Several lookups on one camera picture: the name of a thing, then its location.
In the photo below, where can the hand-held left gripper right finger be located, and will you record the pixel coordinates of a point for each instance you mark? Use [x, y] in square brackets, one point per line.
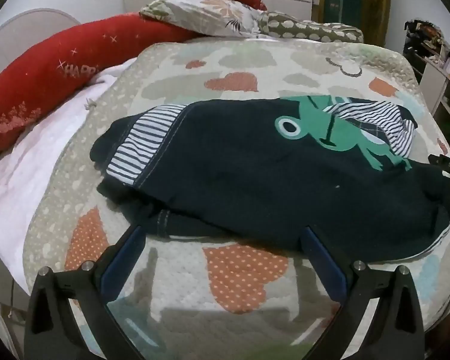
[322, 266]

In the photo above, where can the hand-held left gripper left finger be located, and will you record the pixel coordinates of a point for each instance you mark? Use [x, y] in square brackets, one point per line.
[123, 262]

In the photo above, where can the quilt with heart pattern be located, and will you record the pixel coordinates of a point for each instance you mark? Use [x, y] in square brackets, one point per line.
[240, 281]

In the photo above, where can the white shelf unit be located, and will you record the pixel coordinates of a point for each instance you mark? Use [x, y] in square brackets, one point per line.
[438, 82]

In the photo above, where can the pale pink bed sheet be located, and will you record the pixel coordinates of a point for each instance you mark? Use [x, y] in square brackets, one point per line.
[30, 165]

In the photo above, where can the olive pillow with cloud print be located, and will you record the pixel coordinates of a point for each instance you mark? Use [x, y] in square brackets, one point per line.
[303, 28]

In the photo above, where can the long red bolster pillow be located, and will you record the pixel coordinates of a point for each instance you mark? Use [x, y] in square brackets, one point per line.
[52, 71]

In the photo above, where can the floral pillow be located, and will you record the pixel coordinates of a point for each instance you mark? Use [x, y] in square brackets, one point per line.
[202, 13]

